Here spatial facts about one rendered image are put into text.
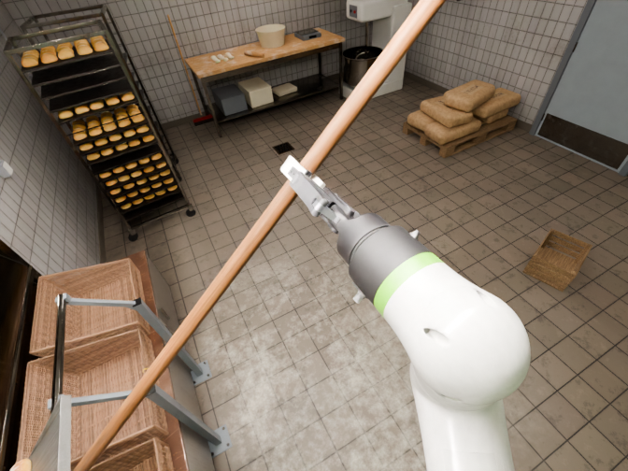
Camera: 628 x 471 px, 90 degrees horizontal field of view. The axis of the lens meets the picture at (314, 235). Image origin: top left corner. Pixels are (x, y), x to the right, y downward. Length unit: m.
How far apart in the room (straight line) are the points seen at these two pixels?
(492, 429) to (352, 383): 1.99
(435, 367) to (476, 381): 0.03
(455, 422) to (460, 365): 0.13
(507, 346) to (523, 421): 2.25
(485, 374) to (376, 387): 2.09
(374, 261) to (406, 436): 2.03
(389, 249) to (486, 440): 0.22
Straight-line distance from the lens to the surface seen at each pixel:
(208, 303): 0.64
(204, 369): 2.62
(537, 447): 2.56
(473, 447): 0.43
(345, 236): 0.40
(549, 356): 2.83
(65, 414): 1.29
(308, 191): 0.44
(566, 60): 4.79
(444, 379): 0.33
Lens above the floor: 2.27
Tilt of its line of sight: 46 degrees down
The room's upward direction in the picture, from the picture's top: 7 degrees counter-clockwise
